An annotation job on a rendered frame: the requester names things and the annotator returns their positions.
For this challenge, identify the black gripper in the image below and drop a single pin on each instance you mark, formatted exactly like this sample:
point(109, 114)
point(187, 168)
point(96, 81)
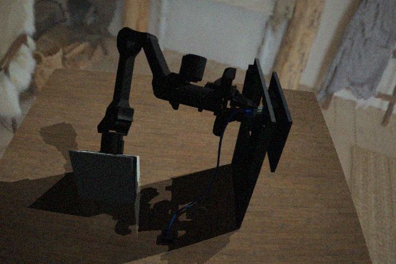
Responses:
point(212, 100)

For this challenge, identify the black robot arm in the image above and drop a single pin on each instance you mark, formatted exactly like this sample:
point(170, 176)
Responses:
point(175, 88)

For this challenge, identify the blue ethernet cable plug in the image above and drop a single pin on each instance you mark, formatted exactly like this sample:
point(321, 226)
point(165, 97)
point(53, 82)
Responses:
point(248, 112)

